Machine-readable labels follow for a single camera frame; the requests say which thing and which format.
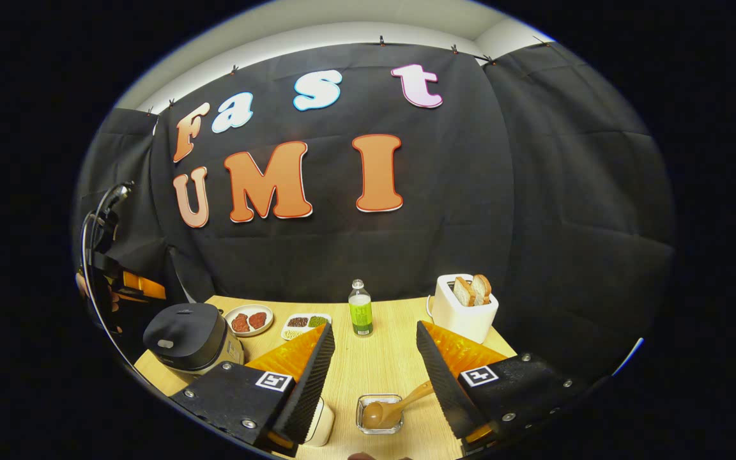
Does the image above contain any black rice cooker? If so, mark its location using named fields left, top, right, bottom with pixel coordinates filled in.
left=142, top=303, right=245, bottom=376

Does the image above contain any metal wire chopstick holder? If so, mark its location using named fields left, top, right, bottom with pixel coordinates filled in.
left=356, top=394, right=404, bottom=436

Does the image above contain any row of cloth clips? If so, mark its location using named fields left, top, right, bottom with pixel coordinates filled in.
left=146, top=35, right=496, bottom=116

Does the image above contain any green label drink bottle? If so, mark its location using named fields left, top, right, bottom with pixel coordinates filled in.
left=349, top=279, right=374, bottom=337

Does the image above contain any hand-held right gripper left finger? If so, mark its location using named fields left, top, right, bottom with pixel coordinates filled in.
left=170, top=323, right=337, bottom=457

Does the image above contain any white divided dish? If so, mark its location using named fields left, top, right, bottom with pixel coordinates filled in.
left=280, top=312, right=332, bottom=341

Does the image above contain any clear plastic rice box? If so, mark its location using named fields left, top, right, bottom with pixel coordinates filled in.
left=304, top=396, right=335, bottom=448

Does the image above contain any wooden spoon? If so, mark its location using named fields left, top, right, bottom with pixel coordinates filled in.
left=362, top=380, right=436, bottom=430

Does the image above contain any white toaster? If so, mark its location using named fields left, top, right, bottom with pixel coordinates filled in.
left=431, top=274, right=500, bottom=344

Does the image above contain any round white plate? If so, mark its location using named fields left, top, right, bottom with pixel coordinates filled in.
left=224, top=304, right=274, bottom=337

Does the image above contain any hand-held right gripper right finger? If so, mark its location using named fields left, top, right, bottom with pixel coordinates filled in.
left=415, top=320, right=589, bottom=456

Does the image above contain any black backdrop cloth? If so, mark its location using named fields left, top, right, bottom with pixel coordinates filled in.
left=71, top=42, right=675, bottom=390

